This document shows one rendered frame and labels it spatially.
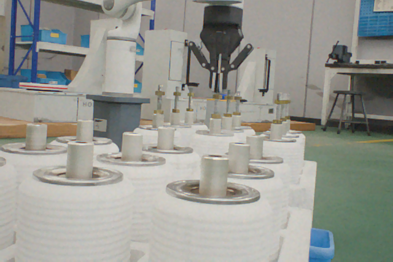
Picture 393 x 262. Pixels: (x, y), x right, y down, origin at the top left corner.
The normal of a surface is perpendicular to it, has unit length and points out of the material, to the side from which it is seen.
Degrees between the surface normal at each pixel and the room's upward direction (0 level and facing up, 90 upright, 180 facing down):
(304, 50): 90
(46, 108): 90
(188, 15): 90
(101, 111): 91
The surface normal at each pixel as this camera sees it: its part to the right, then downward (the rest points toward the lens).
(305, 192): -0.25, 0.04
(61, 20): 0.74, 0.09
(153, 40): -0.67, -0.01
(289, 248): 0.07, -1.00
